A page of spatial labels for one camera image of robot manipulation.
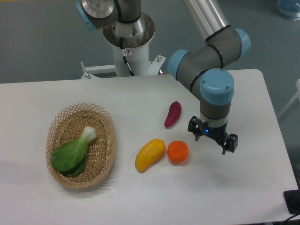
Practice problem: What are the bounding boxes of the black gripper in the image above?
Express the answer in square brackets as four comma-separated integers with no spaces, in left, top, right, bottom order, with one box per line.
[187,116,238,155]

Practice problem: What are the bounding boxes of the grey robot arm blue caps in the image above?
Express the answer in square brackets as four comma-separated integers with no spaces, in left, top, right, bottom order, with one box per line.
[75,0,251,152]

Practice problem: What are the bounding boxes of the orange fruit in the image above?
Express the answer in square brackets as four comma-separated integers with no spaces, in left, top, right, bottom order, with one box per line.
[167,140,189,164]

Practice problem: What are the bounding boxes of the purple sweet potato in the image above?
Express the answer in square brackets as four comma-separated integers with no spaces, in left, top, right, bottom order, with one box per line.
[164,101,182,128]

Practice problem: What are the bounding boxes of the yellow mango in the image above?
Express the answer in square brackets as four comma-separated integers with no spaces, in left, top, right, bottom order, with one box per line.
[135,138,165,173]

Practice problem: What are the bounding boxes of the black device at table edge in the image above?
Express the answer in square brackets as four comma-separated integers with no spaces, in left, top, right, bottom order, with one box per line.
[283,189,300,215]

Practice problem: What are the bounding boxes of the green bok choy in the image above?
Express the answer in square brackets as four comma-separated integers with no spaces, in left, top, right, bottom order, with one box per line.
[51,126,97,177]

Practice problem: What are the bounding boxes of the woven wicker basket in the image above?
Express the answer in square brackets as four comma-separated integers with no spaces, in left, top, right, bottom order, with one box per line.
[45,103,116,189]

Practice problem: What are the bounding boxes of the blue plastic bag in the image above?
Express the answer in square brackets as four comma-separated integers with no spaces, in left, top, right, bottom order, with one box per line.
[277,0,300,21]

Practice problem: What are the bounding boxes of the white frame at right edge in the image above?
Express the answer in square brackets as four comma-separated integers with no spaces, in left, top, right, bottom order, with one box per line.
[277,79,300,121]

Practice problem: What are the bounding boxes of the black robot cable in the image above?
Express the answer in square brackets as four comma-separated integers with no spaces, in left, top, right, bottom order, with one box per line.
[119,37,136,77]

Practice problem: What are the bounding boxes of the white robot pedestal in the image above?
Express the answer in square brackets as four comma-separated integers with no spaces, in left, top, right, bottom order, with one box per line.
[81,12,165,79]

